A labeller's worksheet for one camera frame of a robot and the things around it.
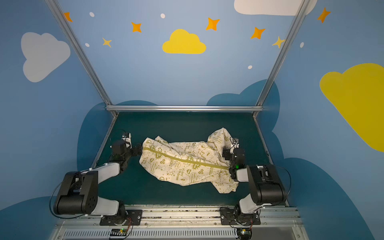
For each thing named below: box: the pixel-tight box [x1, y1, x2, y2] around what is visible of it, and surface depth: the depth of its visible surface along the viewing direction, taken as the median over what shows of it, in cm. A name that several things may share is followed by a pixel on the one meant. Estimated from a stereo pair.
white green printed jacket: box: [139, 127, 239, 194], surface depth 90 cm
